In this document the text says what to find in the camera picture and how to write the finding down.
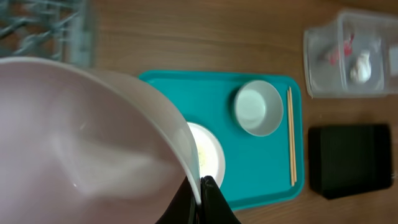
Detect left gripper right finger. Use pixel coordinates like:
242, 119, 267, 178
200, 176, 241, 224

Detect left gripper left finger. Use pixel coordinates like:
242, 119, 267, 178
155, 178, 197, 224

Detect small pink bowl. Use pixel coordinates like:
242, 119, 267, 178
1, 57, 201, 223

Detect white tissue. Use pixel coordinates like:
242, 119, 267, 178
350, 50, 371, 84

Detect red snack wrapper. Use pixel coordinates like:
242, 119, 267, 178
325, 32, 355, 65

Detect large white plate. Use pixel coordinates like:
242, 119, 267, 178
187, 122, 226, 187

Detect teal serving tray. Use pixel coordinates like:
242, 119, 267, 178
139, 70, 305, 210

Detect right wooden chopstick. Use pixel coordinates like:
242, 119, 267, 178
289, 87, 297, 183

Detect wooden chopstick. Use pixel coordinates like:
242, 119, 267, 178
289, 87, 297, 183
287, 90, 295, 187

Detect grey bowl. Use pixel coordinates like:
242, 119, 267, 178
233, 80, 284, 137

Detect left wooden chopstick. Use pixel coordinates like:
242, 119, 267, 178
287, 90, 295, 187

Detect black plastic tray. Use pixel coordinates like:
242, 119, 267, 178
308, 124, 393, 200

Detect clear plastic bin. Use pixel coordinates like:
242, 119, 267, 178
303, 10, 397, 98

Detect grey plastic dish rack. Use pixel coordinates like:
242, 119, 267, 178
1, 0, 96, 67

